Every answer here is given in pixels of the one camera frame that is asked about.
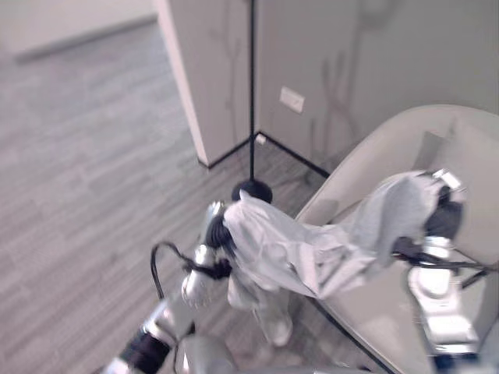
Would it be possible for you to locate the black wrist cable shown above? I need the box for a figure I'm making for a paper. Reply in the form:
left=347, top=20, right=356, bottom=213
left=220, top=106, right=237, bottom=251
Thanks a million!
left=150, top=242, right=232, bottom=301
left=391, top=237, right=499, bottom=289

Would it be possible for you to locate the silver robot torso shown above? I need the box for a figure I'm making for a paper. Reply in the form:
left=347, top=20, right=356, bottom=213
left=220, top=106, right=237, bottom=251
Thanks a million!
left=171, top=335, right=250, bottom=374

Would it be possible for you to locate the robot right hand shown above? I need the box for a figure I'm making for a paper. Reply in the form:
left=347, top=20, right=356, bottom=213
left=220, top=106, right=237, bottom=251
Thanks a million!
left=423, top=168, right=469, bottom=238

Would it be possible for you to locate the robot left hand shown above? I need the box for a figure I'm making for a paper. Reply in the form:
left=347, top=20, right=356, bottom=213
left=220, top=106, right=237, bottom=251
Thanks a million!
left=199, top=199, right=239, bottom=259

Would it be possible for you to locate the beige sofa chair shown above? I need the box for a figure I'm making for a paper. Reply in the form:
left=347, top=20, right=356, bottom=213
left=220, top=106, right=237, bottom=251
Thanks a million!
left=294, top=104, right=499, bottom=374

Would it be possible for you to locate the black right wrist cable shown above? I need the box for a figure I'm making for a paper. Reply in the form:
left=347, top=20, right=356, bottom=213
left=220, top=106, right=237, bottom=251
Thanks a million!
left=391, top=237, right=499, bottom=289

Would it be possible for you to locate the white wall socket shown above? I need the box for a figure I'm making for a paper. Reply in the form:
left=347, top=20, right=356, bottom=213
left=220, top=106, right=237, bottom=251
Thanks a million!
left=279, top=86, right=306, bottom=115

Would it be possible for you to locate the light grey garment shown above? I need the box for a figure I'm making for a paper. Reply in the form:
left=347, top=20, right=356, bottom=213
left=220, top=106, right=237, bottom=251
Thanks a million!
left=221, top=169, right=441, bottom=348

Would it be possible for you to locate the black clothes rack stand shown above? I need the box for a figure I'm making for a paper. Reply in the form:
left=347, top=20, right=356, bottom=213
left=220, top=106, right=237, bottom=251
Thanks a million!
left=231, top=0, right=274, bottom=203

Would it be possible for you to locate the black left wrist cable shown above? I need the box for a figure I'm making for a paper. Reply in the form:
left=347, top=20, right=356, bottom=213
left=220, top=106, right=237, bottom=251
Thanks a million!
left=150, top=242, right=232, bottom=301

